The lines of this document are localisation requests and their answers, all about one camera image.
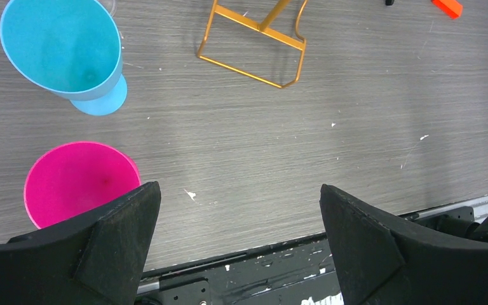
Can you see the pink wine glass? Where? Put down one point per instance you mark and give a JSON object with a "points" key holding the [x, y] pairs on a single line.
{"points": [[74, 178]]}

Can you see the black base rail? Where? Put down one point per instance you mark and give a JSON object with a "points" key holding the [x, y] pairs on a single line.
{"points": [[300, 271]]}

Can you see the blue wine glass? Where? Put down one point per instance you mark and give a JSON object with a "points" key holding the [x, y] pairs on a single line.
{"points": [[70, 48]]}

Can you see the orange block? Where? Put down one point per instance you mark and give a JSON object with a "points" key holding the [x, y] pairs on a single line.
{"points": [[452, 8]]}

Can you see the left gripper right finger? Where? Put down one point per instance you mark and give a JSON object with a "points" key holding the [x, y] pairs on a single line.
{"points": [[381, 258]]}

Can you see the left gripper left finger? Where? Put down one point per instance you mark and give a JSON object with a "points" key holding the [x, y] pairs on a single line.
{"points": [[97, 257]]}

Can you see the gold wire glass rack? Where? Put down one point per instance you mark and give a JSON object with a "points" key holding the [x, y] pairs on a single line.
{"points": [[268, 48]]}

